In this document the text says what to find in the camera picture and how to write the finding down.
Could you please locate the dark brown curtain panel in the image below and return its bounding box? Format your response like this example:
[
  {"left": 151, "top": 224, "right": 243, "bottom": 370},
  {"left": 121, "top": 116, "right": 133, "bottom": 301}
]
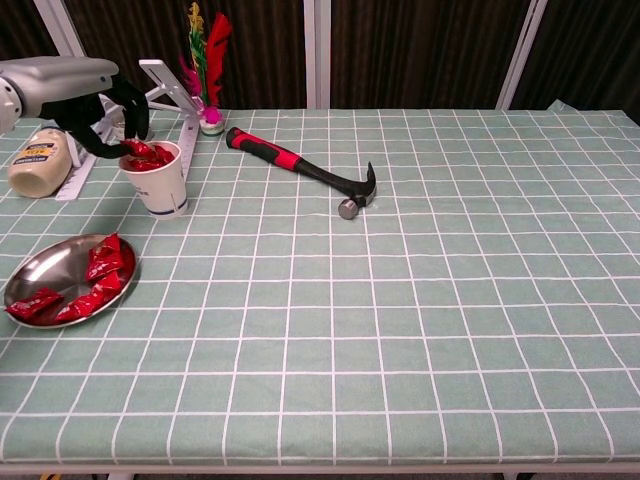
[
  {"left": 64, "top": 0, "right": 306, "bottom": 110},
  {"left": 0, "top": 0, "right": 57, "bottom": 60},
  {"left": 509, "top": 0, "right": 640, "bottom": 124},
  {"left": 329, "top": 0, "right": 532, "bottom": 110}
]

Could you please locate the white paper cup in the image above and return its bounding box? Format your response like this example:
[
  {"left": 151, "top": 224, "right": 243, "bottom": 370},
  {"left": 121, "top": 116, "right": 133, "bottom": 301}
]
[{"left": 118, "top": 140, "right": 190, "bottom": 221}]

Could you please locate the bowl of red candies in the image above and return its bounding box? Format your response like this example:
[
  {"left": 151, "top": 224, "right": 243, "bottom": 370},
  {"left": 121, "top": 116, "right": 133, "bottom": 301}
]
[{"left": 3, "top": 233, "right": 138, "bottom": 330}]

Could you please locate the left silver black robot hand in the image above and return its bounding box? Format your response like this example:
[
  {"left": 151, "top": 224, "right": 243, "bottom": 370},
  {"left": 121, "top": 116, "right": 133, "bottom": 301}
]
[{"left": 0, "top": 56, "right": 151, "bottom": 160}]

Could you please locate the green checked tablecloth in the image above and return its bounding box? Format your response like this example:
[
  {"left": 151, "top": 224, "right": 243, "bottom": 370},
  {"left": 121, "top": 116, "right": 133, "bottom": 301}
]
[{"left": 0, "top": 99, "right": 640, "bottom": 469}]

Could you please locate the red black claw hammer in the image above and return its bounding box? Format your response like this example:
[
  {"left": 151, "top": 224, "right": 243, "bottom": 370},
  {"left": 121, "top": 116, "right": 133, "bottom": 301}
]
[{"left": 225, "top": 126, "right": 378, "bottom": 220}]

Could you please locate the silver folding laptop stand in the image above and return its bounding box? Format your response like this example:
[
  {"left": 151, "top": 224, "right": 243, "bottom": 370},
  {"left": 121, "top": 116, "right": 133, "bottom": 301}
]
[{"left": 54, "top": 58, "right": 209, "bottom": 202}]

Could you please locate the white partition frame post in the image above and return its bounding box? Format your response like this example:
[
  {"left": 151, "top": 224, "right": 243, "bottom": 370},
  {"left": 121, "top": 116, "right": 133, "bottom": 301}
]
[
  {"left": 302, "top": 0, "right": 333, "bottom": 110},
  {"left": 32, "top": 0, "right": 85, "bottom": 57},
  {"left": 495, "top": 0, "right": 549, "bottom": 111}
]

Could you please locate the mayonnaise squeeze bottle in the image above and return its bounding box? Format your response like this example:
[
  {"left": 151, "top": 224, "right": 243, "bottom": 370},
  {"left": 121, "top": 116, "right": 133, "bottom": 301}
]
[{"left": 6, "top": 127, "right": 75, "bottom": 200}]

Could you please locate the red green flower decoration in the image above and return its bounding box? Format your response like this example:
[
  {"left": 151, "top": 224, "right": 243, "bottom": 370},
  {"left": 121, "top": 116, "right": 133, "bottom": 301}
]
[{"left": 178, "top": 2, "right": 234, "bottom": 137}]

